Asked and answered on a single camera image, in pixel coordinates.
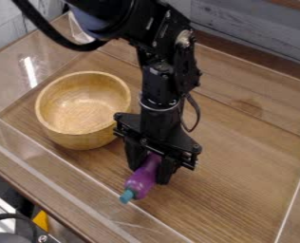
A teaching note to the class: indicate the clear acrylic tray wall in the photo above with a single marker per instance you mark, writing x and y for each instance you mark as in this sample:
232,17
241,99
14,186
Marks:
82,203

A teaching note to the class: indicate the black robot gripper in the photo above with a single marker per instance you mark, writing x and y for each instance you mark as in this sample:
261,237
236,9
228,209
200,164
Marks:
156,131

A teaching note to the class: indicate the clear acrylic corner bracket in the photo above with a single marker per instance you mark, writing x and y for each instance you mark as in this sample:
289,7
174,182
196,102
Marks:
78,30

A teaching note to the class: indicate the black and yellow equipment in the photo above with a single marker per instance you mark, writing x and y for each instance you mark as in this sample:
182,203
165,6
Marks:
18,228

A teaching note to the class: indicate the purple toy eggplant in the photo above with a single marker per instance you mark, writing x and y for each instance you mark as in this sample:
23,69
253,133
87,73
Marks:
142,179

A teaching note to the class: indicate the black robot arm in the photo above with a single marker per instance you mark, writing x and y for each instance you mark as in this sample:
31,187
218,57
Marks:
158,31

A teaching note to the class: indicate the brown wooden bowl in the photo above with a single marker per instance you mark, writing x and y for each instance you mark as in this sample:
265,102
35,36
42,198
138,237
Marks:
75,107

